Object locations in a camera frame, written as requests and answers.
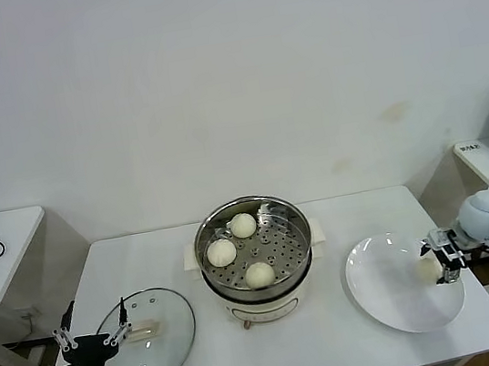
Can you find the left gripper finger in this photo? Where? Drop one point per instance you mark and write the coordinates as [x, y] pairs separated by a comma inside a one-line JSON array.
[[118, 331], [64, 339]]

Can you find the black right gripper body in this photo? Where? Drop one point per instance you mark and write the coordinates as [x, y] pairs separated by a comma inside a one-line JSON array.
[[442, 240]]

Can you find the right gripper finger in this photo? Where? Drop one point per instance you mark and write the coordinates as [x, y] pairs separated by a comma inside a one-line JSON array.
[[448, 277], [425, 249]]

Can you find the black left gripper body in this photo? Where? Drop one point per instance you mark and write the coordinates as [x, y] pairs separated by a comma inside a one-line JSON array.
[[88, 353]]

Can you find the white steamed baozi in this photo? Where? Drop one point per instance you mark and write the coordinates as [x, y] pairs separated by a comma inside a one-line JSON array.
[[259, 275], [425, 270], [221, 253], [244, 225]]

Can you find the perforated steel steamer basket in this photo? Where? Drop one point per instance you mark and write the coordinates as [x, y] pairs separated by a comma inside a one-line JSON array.
[[291, 249]]

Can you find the white round plate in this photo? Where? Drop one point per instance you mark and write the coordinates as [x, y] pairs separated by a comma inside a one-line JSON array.
[[369, 275]]

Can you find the cream electric cooker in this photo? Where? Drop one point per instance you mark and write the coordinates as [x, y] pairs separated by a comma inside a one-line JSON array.
[[268, 308]]

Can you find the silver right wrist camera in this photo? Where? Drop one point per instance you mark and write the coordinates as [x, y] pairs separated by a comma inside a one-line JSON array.
[[456, 255]]

